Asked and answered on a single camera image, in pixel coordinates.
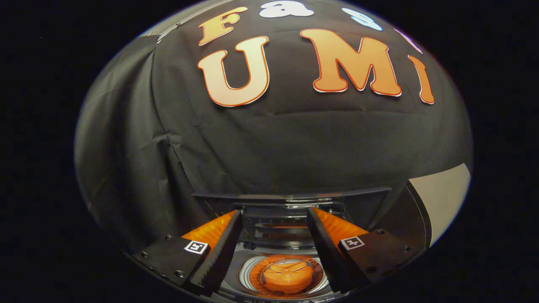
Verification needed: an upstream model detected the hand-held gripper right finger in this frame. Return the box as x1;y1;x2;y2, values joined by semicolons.
306;206;422;295

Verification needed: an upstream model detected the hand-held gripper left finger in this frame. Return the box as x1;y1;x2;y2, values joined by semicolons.
134;209;245;297

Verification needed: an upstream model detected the yellow polo shirt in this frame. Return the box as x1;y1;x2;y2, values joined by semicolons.
261;260;315;294

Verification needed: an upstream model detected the grey top-load washing machine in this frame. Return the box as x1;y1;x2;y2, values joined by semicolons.
192;181;433;303

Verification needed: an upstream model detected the black backdrop cloth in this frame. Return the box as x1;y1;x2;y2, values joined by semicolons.
75;0;472;253

